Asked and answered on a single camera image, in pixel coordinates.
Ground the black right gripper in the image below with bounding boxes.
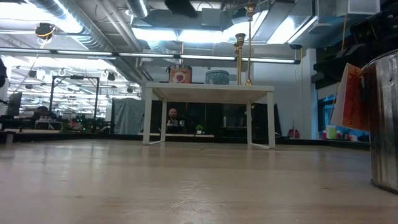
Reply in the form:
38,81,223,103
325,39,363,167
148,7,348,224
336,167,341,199
349,2,398,62

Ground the candle tin with orange label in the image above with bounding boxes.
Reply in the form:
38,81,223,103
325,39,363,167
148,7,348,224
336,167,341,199
166,64,193,84

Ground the tall brass candlestick holder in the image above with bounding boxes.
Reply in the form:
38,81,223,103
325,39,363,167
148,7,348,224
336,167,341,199
243,2,257,86

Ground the short brass candlestick holder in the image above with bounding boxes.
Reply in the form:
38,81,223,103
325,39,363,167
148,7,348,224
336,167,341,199
233,32,246,85

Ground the silver ribbed candle tin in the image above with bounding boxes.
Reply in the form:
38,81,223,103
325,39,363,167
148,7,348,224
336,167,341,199
360,49,398,195

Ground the long ceiling light tube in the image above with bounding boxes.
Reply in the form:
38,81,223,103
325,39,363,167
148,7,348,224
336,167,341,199
0,48,301,65

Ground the orange white paper tag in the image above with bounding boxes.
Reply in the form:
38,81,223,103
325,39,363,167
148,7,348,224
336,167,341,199
330,63,370,132

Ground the blue patterned tin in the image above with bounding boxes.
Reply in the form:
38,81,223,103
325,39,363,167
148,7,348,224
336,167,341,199
205,69,230,85

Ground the small white shelf table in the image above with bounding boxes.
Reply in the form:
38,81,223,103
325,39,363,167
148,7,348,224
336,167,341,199
142,82,277,149

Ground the seated person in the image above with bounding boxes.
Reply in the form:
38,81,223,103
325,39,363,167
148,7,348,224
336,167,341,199
166,108,183,134

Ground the green cup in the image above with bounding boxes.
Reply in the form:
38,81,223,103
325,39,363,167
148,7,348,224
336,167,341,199
325,124,338,140

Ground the grey cloth cover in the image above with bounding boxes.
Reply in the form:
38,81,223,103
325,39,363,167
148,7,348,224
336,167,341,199
111,98,146,136

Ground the red object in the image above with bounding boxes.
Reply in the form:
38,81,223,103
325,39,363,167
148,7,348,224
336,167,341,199
288,119,301,139

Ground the dark computer monitor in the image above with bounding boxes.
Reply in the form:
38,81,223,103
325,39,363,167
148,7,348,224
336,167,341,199
7,92,24,118

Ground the yellow hanging cable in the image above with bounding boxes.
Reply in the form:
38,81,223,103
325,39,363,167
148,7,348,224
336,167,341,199
340,0,349,52

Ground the round silver air duct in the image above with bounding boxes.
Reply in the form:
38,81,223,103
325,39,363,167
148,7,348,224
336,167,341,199
126,0,150,19

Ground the black ceiling device yellow cable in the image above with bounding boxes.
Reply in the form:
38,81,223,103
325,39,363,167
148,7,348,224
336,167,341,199
34,22,57,40

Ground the black metal frame rig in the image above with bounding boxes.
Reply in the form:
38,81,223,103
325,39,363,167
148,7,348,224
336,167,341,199
48,75,100,130

